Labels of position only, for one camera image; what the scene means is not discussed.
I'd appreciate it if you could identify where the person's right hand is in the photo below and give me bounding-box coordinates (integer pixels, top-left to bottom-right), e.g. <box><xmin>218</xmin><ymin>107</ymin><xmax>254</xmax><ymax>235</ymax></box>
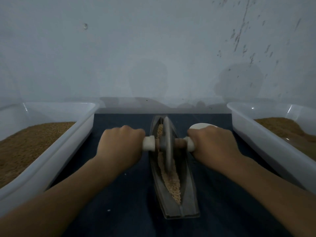
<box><xmin>187</xmin><ymin>126</ymin><xmax>245</xmax><ymax>172</ymax></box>

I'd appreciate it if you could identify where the person's left hand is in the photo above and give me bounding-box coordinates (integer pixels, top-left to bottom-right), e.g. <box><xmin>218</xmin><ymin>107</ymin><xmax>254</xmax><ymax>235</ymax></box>
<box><xmin>95</xmin><ymin>125</ymin><xmax>146</xmax><ymax>173</ymax></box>

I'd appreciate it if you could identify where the white plastic tray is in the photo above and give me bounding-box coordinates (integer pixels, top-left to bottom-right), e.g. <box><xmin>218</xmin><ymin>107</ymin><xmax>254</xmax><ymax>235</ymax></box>
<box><xmin>0</xmin><ymin>101</ymin><xmax>99</xmax><ymax>218</ymax></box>
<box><xmin>226</xmin><ymin>101</ymin><xmax>316</xmax><ymax>193</ymax></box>

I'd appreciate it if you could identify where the metal grinding wheel with handles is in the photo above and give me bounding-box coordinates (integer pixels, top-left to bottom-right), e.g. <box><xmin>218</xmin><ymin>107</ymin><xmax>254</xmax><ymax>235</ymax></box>
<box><xmin>142</xmin><ymin>116</ymin><xmax>196</xmax><ymax>175</ymax></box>

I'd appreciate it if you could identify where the small ground grain portion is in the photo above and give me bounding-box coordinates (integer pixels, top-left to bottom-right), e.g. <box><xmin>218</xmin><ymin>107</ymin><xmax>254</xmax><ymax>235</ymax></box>
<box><xmin>155</xmin><ymin>124</ymin><xmax>182</xmax><ymax>204</ymax></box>

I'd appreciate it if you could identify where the boat-shaped metal grinding trough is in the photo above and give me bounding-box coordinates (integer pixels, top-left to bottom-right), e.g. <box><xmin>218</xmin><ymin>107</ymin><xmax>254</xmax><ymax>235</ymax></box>
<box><xmin>149</xmin><ymin>115</ymin><xmax>201</xmax><ymax>220</ymax></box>

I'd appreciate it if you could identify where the person's right forearm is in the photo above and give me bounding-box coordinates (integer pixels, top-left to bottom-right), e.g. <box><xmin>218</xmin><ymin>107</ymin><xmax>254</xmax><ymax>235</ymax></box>
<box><xmin>224</xmin><ymin>156</ymin><xmax>316</xmax><ymax>237</ymax></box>

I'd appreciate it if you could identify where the person's left forearm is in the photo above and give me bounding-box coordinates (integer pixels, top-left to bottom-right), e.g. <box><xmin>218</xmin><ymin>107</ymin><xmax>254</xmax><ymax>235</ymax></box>
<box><xmin>0</xmin><ymin>155</ymin><xmax>121</xmax><ymax>237</ymax></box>

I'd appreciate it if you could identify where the white round plate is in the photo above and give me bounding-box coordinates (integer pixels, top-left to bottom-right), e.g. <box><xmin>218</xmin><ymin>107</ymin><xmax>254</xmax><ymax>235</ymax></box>
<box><xmin>189</xmin><ymin>123</ymin><xmax>217</xmax><ymax>130</ymax></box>

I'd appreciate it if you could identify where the dark blue tablecloth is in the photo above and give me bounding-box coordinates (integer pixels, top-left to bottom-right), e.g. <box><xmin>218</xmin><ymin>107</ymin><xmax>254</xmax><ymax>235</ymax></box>
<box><xmin>47</xmin><ymin>113</ymin><xmax>294</xmax><ymax>237</ymax></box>

